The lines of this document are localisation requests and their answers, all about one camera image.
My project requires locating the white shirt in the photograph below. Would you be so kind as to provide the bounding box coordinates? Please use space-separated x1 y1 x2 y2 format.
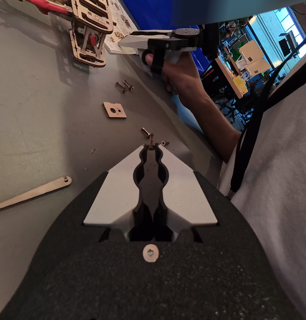
218 72 306 320

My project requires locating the square wooden plate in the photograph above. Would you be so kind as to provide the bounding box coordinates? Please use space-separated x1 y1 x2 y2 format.
102 102 127 119

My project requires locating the wooden model vehicle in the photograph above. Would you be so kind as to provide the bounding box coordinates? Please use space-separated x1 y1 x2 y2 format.
25 0 118 68

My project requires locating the yellow box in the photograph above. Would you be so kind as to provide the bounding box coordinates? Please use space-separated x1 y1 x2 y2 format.
233 76 248 98

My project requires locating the white chair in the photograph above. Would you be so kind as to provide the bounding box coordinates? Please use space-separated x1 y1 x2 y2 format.
239 40 264 63
245 59 271 75

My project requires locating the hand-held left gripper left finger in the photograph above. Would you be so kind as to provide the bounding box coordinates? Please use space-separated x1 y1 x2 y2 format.
83 144 153 242

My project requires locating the wooden table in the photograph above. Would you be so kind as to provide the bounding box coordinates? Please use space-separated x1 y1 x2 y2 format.
215 57 248 99

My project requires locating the blue plastic bin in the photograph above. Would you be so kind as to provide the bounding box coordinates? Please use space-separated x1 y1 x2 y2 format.
120 0 211 65

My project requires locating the instruction booklet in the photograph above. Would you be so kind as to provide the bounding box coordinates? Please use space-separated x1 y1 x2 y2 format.
103 0 139 55

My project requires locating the pointed wooden stick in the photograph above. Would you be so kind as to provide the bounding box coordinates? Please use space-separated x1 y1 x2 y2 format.
0 176 72 213

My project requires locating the grey desk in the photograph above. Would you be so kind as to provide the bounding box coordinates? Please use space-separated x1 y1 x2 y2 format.
0 0 223 300

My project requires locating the person's right hand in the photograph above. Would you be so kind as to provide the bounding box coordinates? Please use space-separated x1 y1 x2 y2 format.
144 51 211 105

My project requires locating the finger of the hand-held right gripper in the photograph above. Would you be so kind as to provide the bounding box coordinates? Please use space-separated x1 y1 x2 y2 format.
117 34 153 50
129 29 174 39

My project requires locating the black monitor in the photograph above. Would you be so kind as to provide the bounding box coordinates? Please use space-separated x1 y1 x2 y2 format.
279 32 301 58

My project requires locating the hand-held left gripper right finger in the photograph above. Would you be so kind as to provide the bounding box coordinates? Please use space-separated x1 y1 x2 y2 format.
153 143 218 242

